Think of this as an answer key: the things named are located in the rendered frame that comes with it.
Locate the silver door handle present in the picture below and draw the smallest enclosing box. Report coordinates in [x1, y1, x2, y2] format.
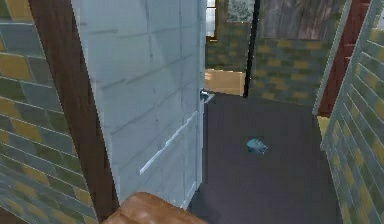
[200, 89, 216, 104]

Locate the window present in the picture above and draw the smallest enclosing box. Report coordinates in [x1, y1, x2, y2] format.
[205, 0, 217, 38]

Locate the grey framed wall picture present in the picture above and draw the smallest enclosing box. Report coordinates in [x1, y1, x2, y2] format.
[227, 0, 256, 24]

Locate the brown wooden furniture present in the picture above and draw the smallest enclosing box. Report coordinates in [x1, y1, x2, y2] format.
[99, 191, 208, 224]

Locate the red brown room door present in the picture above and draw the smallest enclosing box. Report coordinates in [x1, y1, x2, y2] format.
[317, 0, 372, 118]

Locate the small blue object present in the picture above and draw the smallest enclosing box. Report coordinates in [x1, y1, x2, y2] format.
[246, 138, 268, 155]

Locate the white room door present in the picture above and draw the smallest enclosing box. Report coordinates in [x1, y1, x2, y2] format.
[70, 0, 209, 210]

